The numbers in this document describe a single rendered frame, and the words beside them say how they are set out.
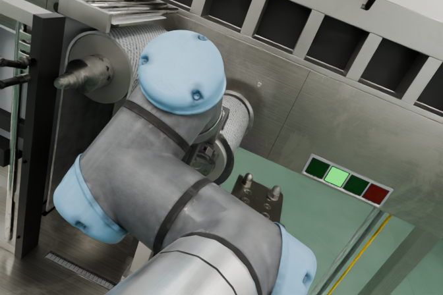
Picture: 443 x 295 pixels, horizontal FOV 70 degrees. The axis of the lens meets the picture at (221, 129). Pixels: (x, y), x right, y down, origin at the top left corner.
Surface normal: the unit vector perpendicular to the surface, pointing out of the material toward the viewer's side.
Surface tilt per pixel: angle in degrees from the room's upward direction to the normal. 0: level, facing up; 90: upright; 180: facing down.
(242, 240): 11
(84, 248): 0
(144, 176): 37
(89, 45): 90
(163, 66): 50
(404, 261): 90
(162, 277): 26
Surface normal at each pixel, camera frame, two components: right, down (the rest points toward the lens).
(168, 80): 0.03, -0.25
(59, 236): 0.33, -0.84
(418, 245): -0.25, 0.36
